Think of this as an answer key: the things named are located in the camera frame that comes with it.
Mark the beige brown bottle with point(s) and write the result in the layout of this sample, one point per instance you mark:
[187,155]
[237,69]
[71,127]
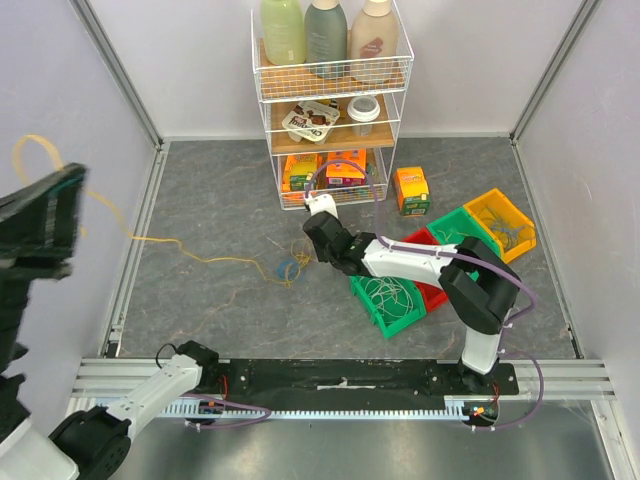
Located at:
[374,40]

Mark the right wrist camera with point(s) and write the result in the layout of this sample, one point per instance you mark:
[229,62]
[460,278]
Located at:
[317,204]

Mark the red bin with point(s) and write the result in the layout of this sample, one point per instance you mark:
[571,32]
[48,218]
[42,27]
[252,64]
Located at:
[433,297]

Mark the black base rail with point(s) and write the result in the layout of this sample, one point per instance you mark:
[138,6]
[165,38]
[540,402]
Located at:
[352,385]

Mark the sponge box in rack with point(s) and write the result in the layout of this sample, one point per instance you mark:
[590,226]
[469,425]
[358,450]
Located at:
[299,170]

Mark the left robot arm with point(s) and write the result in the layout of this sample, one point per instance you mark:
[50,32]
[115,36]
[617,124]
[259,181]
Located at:
[92,440]

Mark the sponge box on table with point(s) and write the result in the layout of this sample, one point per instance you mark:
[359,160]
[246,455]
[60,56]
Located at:
[412,191]

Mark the clear cup with lid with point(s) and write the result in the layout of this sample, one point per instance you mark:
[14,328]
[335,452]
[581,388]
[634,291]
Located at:
[363,111]

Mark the green bin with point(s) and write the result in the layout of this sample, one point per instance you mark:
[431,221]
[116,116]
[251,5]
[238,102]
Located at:
[458,224]
[393,304]

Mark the white cable duct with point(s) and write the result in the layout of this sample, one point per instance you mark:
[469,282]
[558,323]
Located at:
[191,407]

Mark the yogurt cup pack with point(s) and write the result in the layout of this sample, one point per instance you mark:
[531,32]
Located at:
[311,121]

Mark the front green bin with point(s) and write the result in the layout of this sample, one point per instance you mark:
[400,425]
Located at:
[393,304]

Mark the grey green bottle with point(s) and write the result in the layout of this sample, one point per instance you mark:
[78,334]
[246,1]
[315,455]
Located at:
[326,32]

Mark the light green bottle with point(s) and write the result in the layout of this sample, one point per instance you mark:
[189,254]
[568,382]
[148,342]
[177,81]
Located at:
[283,32]

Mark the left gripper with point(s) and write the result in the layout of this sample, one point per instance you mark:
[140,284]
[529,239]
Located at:
[39,232]

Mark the pink orange box in rack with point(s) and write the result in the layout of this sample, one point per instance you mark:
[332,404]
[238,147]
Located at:
[341,172]

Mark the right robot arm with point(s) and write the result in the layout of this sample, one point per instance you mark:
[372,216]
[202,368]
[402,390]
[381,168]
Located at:
[481,288]

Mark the rear green bin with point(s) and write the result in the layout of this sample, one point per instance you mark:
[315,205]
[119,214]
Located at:
[458,224]

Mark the white wire shelf rack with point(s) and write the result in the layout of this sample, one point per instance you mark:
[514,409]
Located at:
[280,88]

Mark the yellow bin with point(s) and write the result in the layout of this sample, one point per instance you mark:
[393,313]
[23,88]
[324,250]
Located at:
[514,232]

